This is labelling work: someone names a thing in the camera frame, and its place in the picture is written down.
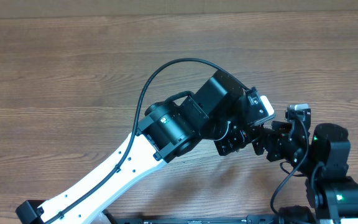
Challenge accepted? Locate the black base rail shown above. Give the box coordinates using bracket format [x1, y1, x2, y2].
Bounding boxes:
[112, 215, 283, 224]

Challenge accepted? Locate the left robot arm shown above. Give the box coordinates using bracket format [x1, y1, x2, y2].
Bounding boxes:
[16, 71, 275, 223]

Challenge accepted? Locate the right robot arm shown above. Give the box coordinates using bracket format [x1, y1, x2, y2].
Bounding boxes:
[252, 121, 358, 223]

